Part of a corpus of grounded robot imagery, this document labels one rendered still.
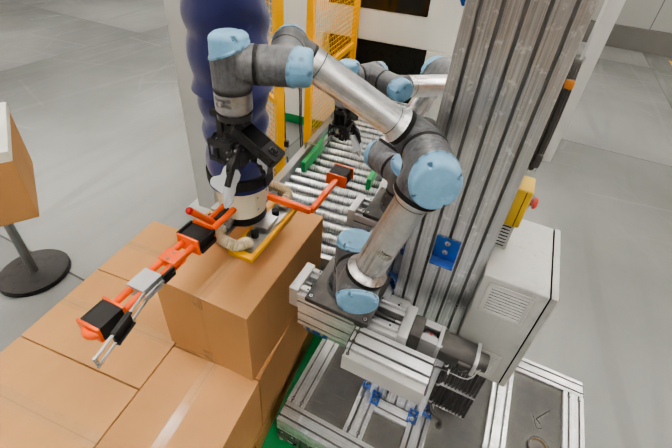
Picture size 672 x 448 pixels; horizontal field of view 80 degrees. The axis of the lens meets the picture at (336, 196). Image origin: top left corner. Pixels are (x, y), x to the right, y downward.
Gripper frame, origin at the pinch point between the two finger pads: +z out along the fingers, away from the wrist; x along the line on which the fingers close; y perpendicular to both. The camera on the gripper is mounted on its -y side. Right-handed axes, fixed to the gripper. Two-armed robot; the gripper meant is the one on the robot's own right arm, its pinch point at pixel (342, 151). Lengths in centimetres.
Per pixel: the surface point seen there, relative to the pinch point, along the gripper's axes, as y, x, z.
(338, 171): 1.2, -0.5, 8.9
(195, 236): 56, -25, 10
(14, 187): 42, -154, 47
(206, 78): 41, -26, -36
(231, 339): 61, -13, 52
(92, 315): 91, -28, 9
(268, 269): 38, -11, 35
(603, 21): -298, 111, -8
